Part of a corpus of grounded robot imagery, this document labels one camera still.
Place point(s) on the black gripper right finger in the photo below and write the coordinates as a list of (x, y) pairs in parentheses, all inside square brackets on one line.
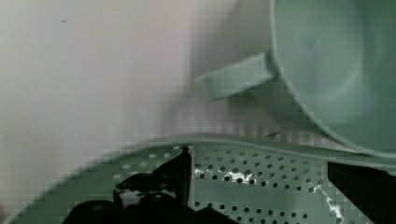
[(373, 191)]

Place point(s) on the green plastic strainer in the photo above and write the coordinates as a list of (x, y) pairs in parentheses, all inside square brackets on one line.
[(249, 181)]

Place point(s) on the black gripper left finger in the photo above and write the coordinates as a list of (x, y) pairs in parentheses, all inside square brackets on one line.
[(158, 197)]

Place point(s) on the light green plastic cup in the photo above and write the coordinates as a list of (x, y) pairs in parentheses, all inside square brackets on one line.
[(326, 63)]

